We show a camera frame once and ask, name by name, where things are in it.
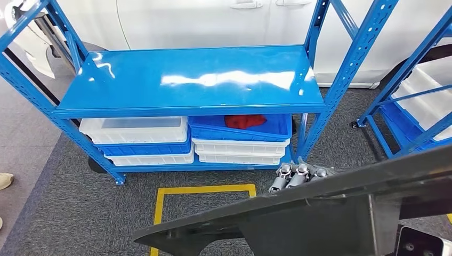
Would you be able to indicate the blue wheeled shelf rack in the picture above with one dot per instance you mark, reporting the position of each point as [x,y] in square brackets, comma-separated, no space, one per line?
[399,123]

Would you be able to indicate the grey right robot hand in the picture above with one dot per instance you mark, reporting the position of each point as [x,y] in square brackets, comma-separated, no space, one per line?
[302,171]

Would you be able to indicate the white car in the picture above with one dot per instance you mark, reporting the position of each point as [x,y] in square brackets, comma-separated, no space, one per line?
[194,21]

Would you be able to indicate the yellow floor tape square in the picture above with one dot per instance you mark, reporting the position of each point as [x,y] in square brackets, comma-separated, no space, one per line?
[159,208]
[449,219]

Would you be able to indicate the black barrier belt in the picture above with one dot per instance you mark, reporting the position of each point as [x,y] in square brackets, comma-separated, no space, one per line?
[24,70]

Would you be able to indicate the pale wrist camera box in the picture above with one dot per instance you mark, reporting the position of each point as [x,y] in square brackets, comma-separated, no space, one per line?
[416,244]

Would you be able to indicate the blue metal shelf rack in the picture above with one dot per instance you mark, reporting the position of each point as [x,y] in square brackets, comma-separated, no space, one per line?
[141,99]

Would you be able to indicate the black plastic plate frame part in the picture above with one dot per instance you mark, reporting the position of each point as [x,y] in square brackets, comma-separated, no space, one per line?
[300,226]

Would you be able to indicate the red cloth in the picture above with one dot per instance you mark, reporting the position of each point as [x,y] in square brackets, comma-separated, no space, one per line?
[245,121]

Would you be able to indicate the black round base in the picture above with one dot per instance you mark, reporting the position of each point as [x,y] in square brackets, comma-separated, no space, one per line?
[96,166]

